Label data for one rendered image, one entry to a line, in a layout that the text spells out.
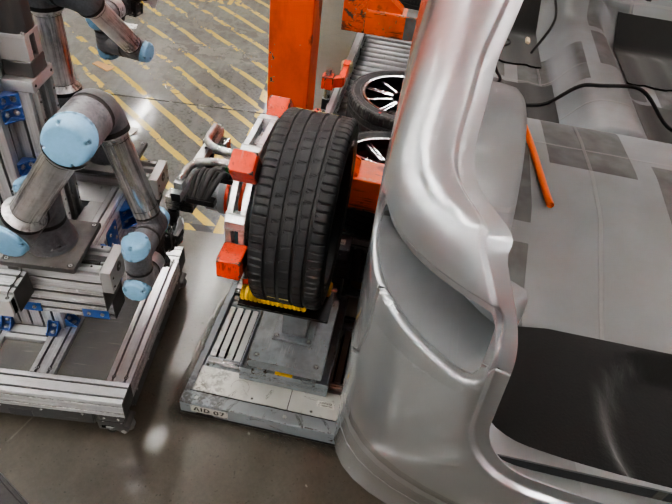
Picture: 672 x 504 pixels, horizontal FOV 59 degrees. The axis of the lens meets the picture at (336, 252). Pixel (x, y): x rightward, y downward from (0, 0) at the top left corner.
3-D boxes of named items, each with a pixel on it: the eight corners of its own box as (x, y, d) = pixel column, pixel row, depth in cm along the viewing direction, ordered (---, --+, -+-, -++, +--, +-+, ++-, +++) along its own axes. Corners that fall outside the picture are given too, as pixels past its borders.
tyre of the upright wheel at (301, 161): (330, 295, 239) (309, 330, 173) (273, 283, 240) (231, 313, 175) (363, 131, 232) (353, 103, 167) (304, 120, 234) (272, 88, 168)
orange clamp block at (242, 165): (257, 185, 177) (252, 174, 169) (231, 180, 178) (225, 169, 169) (262, 163, 179) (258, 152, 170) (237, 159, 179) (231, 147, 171)
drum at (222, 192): (262, 230, 204) (263, 197, 195) (202, 218, 205) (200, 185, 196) (273, 206, 214) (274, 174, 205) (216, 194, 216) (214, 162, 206)
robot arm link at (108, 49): (120, 64, 222) (115, 36, 215) (93, 57, 224) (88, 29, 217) (132, 56, 228) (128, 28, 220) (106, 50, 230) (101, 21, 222)
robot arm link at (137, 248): (130, 220, 167) (135, 249, 174) (114, 246, 158) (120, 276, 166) (157, 224, 166) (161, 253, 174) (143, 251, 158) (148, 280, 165)
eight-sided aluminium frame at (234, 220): (244, 312, 203) (244, 182, 166) (225, 308, 203) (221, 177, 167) (283, 215, 243) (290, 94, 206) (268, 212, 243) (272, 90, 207)
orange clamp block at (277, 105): (286, 123, 202) (291, 98, 203) (263, 119, 203) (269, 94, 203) (288, 129, 209) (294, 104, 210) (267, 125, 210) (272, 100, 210)
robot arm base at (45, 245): (16, 254, 178) (7, 228, 172) (38, 222, 190) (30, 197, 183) (66, 260, 179) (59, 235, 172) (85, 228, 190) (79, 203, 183)
